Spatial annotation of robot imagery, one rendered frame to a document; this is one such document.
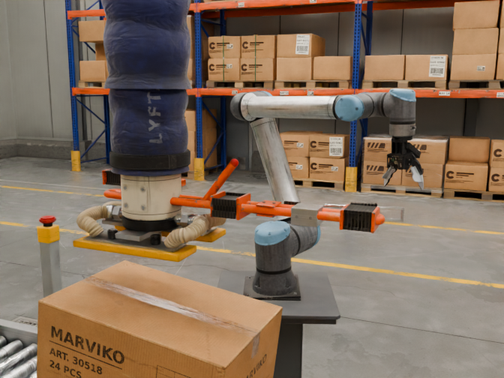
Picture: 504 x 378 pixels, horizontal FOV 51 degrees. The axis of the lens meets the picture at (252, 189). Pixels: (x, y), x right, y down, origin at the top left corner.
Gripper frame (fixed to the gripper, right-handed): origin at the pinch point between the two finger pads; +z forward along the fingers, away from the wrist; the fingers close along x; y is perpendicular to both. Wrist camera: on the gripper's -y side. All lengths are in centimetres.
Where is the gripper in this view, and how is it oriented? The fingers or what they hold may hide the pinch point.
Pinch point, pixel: (403, 188)
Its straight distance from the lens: 207.4
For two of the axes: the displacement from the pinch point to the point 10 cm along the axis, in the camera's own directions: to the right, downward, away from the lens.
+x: 7.5, 1.1, -6.5
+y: -6.5, 2.0, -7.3
